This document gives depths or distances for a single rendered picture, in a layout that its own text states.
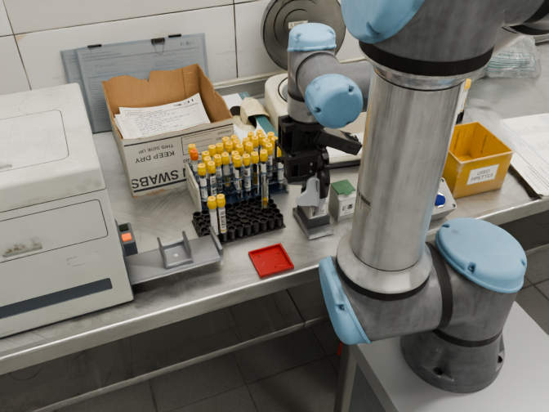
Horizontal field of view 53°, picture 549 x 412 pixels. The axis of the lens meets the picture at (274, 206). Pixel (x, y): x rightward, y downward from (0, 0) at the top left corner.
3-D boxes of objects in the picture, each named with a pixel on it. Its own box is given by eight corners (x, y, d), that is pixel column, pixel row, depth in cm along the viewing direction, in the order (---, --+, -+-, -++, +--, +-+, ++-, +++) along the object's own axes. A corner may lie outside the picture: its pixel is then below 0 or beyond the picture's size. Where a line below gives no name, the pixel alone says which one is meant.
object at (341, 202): (337, 221, 114) (340, 196, 110) (328, 208, 117) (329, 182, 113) (354, 217, 115) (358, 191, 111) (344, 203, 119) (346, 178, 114)
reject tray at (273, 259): (260, 278, 102) (260, 275, 101) (247, 254, 107) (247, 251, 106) (294, 268, 104) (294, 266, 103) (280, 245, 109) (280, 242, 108)
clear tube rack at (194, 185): (199, 215, 115) (196, 188, 111) (187, 188, 123) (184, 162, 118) (289, 193, 121) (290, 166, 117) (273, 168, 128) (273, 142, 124)
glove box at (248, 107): (239, 173, 127) (237, 138, 121) (210, 123, 144) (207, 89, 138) (288, 162, 130) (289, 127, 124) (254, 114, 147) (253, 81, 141)
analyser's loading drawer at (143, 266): (112, 295, 96) (105, 275, 93) (106, 270, 101) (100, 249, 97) (224, 264, 102) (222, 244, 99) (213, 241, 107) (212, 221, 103)
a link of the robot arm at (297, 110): (320, 78, 97) (340, 100, 91) (319, 101, 100) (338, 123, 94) (280, 86, 95) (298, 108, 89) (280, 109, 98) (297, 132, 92)
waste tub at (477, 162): (450, 201, 119) (460, 163, 113) (419, 167, 129) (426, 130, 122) (502, 189, 122) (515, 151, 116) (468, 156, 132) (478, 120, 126)
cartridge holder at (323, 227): (309, 240, 110) (310, 226, 107) (292, 212, 116) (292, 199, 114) (333, 234, 111) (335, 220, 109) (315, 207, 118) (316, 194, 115)
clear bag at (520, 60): (475, 78, 163) (486, 33, 154) (466, 53, 176) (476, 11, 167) (545, 82, 161) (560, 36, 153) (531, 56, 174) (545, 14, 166)
